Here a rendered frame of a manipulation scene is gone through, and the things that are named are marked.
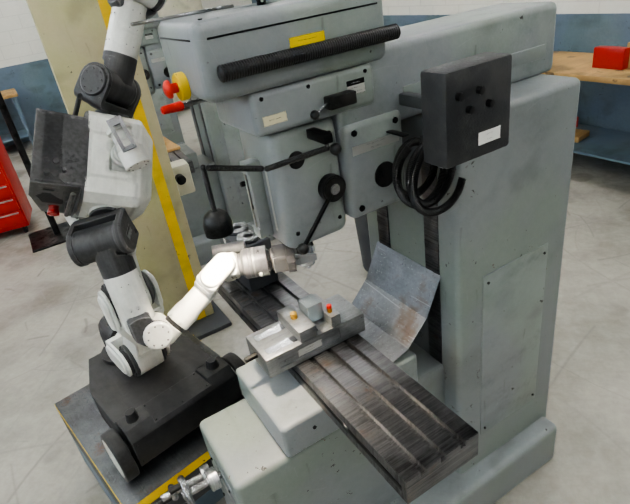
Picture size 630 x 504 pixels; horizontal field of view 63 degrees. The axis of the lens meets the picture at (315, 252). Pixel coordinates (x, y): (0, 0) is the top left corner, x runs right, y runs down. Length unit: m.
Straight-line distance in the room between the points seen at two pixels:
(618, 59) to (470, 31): 3.47
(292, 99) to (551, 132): 0.82
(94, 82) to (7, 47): 8.66
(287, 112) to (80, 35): 1.85
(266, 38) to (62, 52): 1.86
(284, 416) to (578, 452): 1.44
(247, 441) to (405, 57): 1.20
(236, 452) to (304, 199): 0.81
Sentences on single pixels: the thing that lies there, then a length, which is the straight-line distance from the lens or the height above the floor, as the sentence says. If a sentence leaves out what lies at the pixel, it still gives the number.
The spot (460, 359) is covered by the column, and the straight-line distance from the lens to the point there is 1.79.
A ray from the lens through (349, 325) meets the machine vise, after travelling 1.65.
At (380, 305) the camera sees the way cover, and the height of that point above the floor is 0.90.
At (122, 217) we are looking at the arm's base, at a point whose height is 1.46.
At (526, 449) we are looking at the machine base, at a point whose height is 0.19.
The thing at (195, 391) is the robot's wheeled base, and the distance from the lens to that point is 2.12.
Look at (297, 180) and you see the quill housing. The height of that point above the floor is 1.50.
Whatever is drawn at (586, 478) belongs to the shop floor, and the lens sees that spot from 2.53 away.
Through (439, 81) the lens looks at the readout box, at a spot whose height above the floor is 1.71.
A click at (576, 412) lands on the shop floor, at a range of 2.77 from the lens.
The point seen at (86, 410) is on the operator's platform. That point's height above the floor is 0.40.
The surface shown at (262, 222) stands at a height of 1.39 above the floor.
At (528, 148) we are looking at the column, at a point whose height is 1.41.
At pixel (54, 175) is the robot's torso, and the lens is 1.45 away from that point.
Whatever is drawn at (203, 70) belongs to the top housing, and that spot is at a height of 1.80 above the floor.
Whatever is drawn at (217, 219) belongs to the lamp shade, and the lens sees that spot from 1.26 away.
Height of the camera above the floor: 1.96
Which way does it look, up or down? 29 degrees down
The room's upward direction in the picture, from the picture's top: 9 degrees counter-clockwise
